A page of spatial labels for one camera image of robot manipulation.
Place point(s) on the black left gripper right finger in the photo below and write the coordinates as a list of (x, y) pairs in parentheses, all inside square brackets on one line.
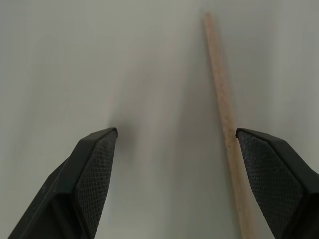
[(276, 179)]

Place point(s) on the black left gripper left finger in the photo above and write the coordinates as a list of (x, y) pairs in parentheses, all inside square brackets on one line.
[(74, 189)]

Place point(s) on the light wooden chopstick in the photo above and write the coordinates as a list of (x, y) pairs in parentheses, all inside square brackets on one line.
[(224, 107)]

